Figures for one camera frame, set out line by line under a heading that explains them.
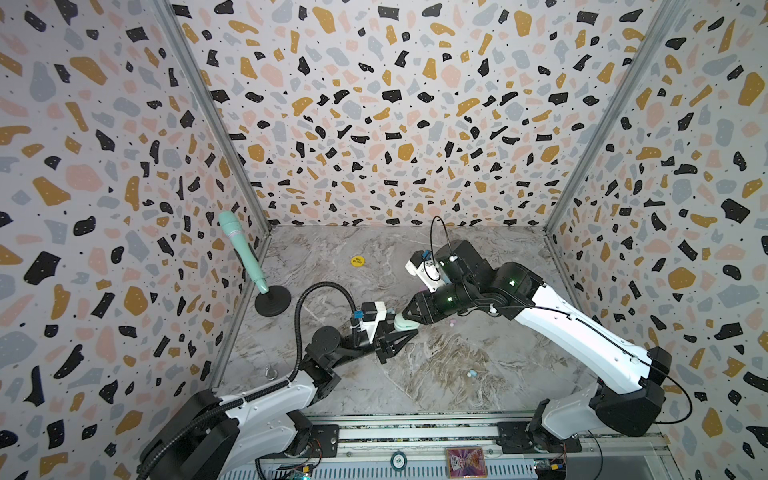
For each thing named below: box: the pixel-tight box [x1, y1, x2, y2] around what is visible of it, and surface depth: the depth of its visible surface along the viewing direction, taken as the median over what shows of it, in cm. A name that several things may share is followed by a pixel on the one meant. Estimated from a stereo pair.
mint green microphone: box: [218, 210, 269, 294], surface depth 78 cm
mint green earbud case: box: [394, 313, 420, 331], surface depth 66 cm
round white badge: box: [390, 451, 408, 471], surface depth 73 cm
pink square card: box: [446, 447, 488, 479], surface depth 72 cm
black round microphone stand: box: [254, 285, 291, 317], surface depth 99 cm
